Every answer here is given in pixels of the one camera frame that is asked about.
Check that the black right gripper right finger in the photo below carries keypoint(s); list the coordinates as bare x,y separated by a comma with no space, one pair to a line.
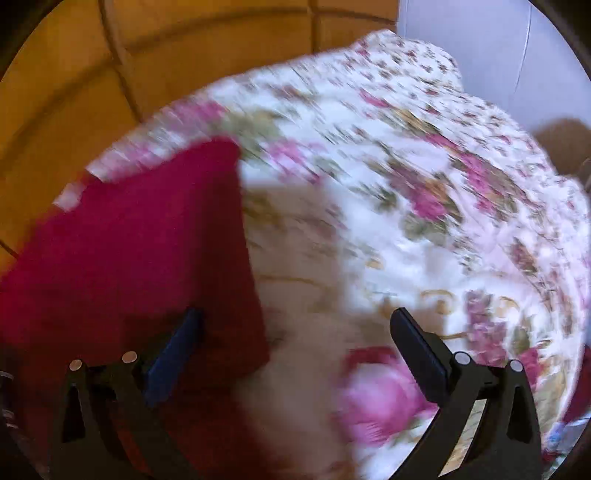
507,442

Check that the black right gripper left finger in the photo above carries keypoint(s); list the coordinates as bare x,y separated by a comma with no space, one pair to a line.
85,443

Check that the dark red garment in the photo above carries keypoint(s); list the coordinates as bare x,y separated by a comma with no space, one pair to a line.
119,272

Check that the floral quilt bedspread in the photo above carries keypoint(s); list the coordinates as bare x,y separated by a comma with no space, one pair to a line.
372,180

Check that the brown wooden object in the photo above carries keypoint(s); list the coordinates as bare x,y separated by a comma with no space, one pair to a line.
567,142

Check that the wooden panelled wardrobe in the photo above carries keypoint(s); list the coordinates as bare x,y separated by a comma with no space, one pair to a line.
80,74

